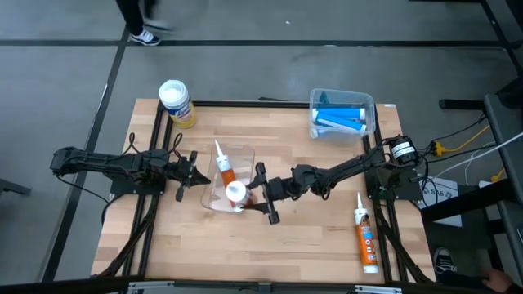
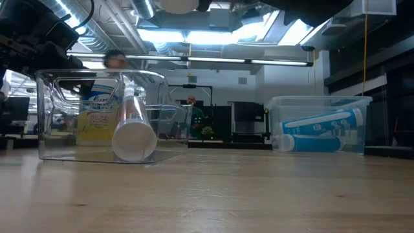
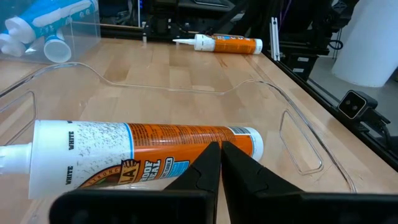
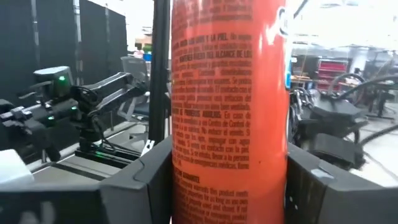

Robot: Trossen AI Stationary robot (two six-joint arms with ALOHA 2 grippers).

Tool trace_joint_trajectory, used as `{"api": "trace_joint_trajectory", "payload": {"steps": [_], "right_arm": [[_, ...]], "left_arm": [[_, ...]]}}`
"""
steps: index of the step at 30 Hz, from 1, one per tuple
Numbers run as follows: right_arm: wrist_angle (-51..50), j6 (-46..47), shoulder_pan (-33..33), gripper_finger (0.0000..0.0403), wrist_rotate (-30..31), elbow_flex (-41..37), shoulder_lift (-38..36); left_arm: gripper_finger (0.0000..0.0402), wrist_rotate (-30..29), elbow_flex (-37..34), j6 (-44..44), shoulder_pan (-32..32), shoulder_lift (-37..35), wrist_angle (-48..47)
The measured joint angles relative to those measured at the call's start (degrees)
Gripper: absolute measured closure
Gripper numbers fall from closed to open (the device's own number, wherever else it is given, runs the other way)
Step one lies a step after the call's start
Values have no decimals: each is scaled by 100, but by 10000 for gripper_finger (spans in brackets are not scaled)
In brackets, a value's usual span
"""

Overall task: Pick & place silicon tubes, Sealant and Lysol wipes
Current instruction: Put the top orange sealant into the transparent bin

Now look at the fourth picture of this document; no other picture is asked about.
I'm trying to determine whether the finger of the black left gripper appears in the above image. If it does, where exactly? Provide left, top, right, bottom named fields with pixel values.
left=25, top=126, right=62, bottom=163

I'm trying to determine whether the black curtain partition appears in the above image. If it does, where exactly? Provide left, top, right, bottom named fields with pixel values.
left=0, top=0, right=128, bottom=103

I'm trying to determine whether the orange silicone tube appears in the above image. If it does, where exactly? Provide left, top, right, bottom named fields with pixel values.
left=170, top=0, right=292, bottom=224

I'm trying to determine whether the red tool cabinet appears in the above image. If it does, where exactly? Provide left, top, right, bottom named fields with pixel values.
left=317, top=58, right=349, bottom=82

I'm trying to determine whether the grey office chair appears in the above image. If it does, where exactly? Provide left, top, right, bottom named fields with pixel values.
left=119, top=55, right=150, bottom=121

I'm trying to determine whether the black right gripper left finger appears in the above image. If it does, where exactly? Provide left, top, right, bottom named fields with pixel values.
left=0, top=136, right=173, bottom=224

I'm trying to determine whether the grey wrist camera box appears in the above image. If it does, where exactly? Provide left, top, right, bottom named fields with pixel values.
left=32, top=65, right=75, bottom=99

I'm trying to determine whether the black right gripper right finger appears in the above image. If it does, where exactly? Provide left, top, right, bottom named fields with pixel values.
left=284, top=142, right=398, bottom=224

